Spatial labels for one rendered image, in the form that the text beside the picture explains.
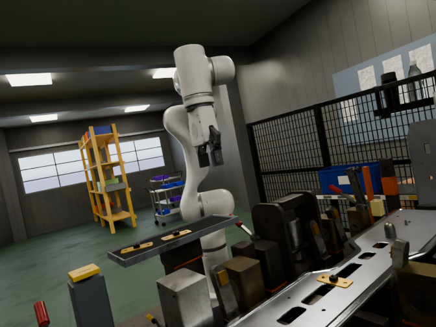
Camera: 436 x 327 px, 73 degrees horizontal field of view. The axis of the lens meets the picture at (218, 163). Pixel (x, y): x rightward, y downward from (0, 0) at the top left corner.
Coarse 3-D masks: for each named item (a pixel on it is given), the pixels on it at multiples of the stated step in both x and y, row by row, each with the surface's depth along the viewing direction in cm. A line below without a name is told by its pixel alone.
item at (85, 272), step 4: (92, 264) 73; (80, 268) 72; (84, 268) 71; (88, 268) 70; (92, 268) 70; (96, 268) 69; (68, 272) 70; (72, 272) 69; (76, 272) 69; (80, 272) 68; (84, 272) 68; (88, 272) 68; (92, 272) 68; (96, 272) 69; (72, 276) 67; (76, 276) 66; (80, 276) 67; (84, 276) 67; (88, 276) 68; (72, 280) 66; (76, 280) 66; (80, 280) 69
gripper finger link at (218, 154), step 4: (220, 140) 74; (216, 144) 74; (220, 144) 74; (216, 148) 75; (212, 152) 76; (216, 152) 75; (220, 152) 77; (212, 156) 76; (216, 156) 75; (220, 156) 76; (212, 160) 76; (216, 160) 75; (220, 160) 76; (212, 164) 76; (216, 164) 76; (220, 164) 76
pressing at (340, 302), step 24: (384, 216) 114; (408, 216) 109; (432, 216) 105; (360, 240) 96; (384, 240) 92; (408, 240) 89; (432, 240) 86; (360, 264) 80; (384, 264) 77; (288, 288) 74; (312, 288) 72; (336, 288) 70; (360, 288) 68; (264, 312) 66; (288, 312) 65; (312, 312) 62; (336, 312) 61
